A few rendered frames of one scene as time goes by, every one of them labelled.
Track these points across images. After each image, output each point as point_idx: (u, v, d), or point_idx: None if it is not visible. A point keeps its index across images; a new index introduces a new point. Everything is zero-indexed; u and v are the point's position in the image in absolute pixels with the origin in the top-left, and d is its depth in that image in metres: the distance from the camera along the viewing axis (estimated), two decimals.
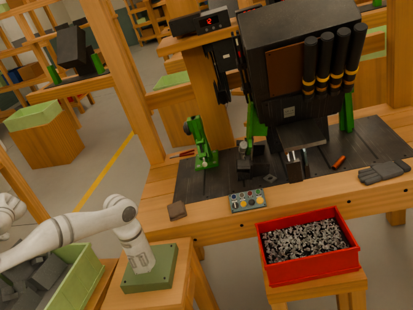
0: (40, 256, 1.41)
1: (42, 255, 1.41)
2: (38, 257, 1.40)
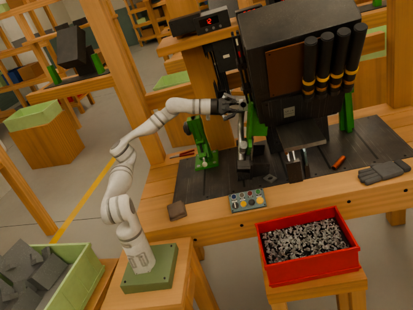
0: None
1: (238, 157, 1.57)
2: None
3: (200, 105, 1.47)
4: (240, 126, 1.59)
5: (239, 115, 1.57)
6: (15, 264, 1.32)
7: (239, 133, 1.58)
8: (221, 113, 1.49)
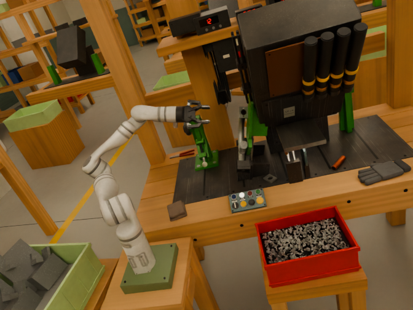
0: None
1: None
2: None
3: (165, 113, 1.47)
4: (240, 133, 1.58)
5: (239, 122, 1.56)
6: (15, 264, 1.32)
7: (239, 140, 1.58)
8: (187, 120, 1.48)
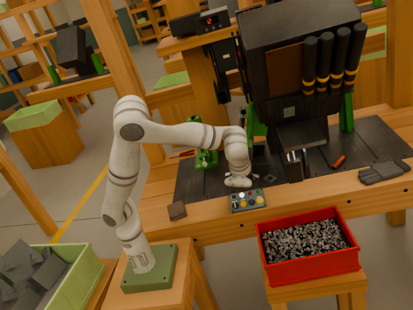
0: None
1: None
2: None
3: None
4: None
5: (239, 122, 1.56)
6: (15, 264, 1.32)
7: None
8: (251, 171, 1.16)
